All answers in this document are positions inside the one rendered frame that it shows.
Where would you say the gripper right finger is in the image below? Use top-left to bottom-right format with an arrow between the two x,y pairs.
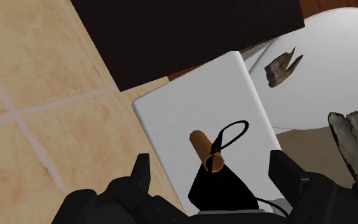
268,150 -> 358,224

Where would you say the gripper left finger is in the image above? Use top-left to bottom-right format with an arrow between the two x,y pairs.
51,153 -> 193,224

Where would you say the white toilet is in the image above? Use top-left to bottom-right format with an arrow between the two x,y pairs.
132,6 -> 358,218

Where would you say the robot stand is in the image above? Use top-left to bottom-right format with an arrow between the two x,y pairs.
70,0 -> 306,92

